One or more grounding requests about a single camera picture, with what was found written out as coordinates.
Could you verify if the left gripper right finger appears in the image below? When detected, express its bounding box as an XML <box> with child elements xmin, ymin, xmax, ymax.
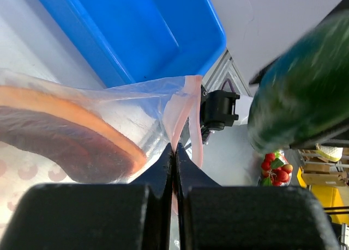
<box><xmin>174</xmin><ymin>144</ymin><xmax>340</xmax><ymax>249</ymax></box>

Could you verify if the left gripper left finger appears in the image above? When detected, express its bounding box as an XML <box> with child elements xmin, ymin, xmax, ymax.
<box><xmin>1</xmin><ymin>145</ymin><xmax>173</xmax><ymax>249</ymax></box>

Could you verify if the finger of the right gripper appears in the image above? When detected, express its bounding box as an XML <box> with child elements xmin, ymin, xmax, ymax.
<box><xmin>249</xmin><ymin>0</ymin><xmax>349</xmax><ymax>150</ymax></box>

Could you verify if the green cucumber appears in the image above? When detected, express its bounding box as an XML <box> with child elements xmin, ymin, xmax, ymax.
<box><xmin>246</xmin><ymin>10</ymin><xmax>349</xmax><ymax>154</ymax></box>

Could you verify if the red orange steak slice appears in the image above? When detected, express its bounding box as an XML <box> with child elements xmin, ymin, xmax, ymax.
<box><xmin>1</xmin><ymin>86</ymin><xmax>147</xmax><ymax>183</ymax></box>

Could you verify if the clear pink zip top bag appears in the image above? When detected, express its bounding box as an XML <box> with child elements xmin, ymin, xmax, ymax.
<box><xmin>1</xmin><ymin>70</ymin><xmax>203</xmax><ymax>230</ymax></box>

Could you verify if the bag of toy fruit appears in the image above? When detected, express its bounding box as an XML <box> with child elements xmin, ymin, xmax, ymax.
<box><xmin>259</xmin><ymin>150</ymin><xmax>293</xmax><ymax>187</ymax></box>

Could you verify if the yellow box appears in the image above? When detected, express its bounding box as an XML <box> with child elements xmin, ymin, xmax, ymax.
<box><xmin>297</xmin><ymin>163</ymin><xmax>348</xmax><ymax>208</ymax></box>

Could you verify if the blue plastic tray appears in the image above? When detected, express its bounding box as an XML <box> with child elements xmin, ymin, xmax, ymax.
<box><xmin>39</xmin><ymin>0</ymin><xmax>226</xmax><ymax>88</ymax></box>

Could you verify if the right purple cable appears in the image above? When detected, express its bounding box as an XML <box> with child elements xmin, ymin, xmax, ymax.
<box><xmin>222</xmin><ymin>80</ymin><xmax>237</xmax><ymax>93</ymax></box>

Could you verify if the aluminium rail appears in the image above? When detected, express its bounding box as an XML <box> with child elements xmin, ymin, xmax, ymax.
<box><xmin>202</xmin><ymin>49</ymin><xmax>251</xmax><ymax>96</ymax></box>

